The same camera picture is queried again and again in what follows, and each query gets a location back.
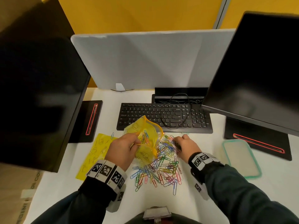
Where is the black monitor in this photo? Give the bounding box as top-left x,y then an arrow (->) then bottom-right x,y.
202,11 -> 299,137
0,0 -> 92,173

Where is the person's right forearm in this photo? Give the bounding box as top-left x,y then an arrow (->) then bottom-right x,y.
190,161 -> 299,224

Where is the black monitor base red stripe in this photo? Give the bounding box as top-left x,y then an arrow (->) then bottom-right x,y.
68,100 -> 103,144
224,116 -> 292,161

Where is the pile of colourful paper clips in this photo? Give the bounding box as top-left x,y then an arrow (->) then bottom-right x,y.
110,132 -> 190,196

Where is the white desk divider panel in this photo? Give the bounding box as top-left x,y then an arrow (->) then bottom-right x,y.
71,29 -> 236,91

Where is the person's left hand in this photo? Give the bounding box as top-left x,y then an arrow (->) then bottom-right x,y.
104,132 -> 142,172

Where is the black keyboard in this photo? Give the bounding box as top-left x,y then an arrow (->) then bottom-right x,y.
116,102 -> 213,134

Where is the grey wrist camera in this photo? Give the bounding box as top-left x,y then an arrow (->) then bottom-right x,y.
106,184 -> 126,213
190,169 -> 210,200

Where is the grey name badge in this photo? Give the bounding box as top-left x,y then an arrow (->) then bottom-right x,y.
143,206 -> 172,222

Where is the brown cardboard box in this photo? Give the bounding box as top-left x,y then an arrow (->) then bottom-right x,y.
0,0 -> 45,224

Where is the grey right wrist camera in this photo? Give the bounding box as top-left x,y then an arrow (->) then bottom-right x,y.
190,169 -> 210,200

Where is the right wrist marker band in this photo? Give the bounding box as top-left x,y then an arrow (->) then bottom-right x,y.
188,152 -> 221,171

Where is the left wrist marker band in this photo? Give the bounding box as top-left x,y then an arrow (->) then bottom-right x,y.
87,160 -> 128,193

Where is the person's right hand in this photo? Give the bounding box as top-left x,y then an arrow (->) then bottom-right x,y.
173,134 -> 202,164

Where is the black cable tray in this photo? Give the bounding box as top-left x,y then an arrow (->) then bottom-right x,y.
151,87 -> 209,105

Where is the clear container with green-rimmed lid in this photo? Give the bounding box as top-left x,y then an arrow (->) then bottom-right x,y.
222,139 -> 262,180

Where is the grey partition post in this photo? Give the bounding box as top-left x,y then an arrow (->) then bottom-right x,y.
212,0 -> 232,30

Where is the black keyboard cable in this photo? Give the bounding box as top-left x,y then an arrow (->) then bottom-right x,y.
160,92 -> 204,128

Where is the wrist marker band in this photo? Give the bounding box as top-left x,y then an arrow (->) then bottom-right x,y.
87,160 -> 128,193
188,152 -> 221,171

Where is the white table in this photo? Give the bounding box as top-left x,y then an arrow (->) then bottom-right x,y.
23,87 -> 299,224

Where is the white divider bracket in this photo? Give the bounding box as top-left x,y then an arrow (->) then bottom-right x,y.
110,83 -> 135,92

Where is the person's left forearm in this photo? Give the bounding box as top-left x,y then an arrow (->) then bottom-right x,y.
30,177 -> 117,224

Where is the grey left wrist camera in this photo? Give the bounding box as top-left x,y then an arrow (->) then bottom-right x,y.
106,184 -> 126,213

